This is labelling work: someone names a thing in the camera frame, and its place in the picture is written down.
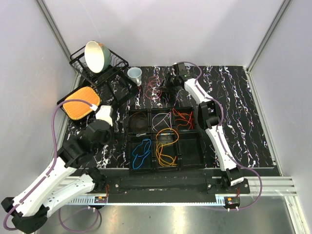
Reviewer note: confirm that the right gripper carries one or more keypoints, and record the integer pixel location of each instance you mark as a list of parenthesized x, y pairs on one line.
[(166, 78)]

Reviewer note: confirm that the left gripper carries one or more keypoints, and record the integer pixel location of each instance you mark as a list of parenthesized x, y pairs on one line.
[(92, 120)]

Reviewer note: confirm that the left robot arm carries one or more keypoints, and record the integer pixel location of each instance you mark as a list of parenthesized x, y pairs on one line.
[(29, 211)]

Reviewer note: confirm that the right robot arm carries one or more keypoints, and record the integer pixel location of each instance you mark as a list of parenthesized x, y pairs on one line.
[(209, 117)]

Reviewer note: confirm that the black bin back right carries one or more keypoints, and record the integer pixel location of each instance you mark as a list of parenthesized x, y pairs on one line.
[(184, 119)]

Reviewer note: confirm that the white mug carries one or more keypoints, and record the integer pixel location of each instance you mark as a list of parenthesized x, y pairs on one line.
[(135, 75)]

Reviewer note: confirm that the black bin back middle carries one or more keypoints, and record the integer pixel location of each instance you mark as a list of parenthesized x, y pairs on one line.
[(161, 118)]

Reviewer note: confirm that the black bin back left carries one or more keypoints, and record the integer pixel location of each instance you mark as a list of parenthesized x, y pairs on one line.
[(138, 121)]

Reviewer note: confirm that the black bin front left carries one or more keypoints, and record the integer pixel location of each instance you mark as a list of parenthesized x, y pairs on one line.
[(141, 152)]

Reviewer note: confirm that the black dish rack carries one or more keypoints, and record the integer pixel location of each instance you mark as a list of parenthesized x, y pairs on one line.
[(112, 85)]

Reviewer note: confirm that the green and white bowl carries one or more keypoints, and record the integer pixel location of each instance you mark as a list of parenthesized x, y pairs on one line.
[(97, 56)]

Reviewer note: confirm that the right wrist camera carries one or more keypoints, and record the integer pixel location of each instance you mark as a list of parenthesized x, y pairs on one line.
[(174, 70)]

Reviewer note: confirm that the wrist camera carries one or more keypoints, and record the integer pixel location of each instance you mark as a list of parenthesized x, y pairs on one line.
[(103, 112), (174, 70)]

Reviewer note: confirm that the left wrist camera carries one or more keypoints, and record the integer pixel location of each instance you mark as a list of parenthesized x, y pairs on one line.
[(103, 112)]

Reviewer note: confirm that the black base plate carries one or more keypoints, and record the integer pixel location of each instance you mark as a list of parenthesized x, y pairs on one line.
[(200, 180)]

